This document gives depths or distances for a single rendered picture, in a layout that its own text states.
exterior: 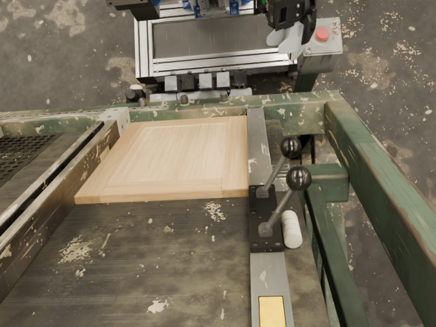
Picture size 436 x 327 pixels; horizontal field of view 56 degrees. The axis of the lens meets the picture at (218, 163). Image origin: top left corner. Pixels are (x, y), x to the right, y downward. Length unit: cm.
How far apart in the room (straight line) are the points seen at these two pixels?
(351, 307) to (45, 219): 55
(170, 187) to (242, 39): 135
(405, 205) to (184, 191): 42
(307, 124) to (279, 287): 82
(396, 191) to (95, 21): 210
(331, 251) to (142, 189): 40
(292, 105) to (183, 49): 97
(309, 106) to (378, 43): 118
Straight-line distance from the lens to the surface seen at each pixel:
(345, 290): 71
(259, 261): 61
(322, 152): 138
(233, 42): 212
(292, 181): 59
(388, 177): 83
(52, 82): 254
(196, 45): 213
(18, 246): 75
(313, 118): 131
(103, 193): 91
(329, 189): 103
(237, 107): 128
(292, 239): 68
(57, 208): 86
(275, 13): 72
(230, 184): 86
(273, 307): 54
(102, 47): 250
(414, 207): 74
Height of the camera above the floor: 214
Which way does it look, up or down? 81 degrees down
